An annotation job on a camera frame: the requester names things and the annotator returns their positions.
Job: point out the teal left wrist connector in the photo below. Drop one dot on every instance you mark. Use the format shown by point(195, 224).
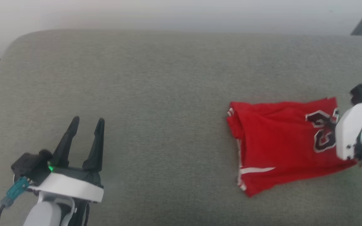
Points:
point(17, 188)

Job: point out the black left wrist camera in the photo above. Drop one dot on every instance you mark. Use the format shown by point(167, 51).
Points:
point(27, 164)

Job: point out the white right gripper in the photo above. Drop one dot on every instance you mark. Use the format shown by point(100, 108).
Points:
point(347, 131)

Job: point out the red Bulls basketball jersey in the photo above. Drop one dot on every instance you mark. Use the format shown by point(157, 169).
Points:
point(278, 141)

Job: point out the grey fabric sofa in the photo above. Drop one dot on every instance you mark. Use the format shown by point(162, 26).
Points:
point(152, 94)

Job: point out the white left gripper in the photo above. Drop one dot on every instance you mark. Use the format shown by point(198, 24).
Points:
point(71, 187)

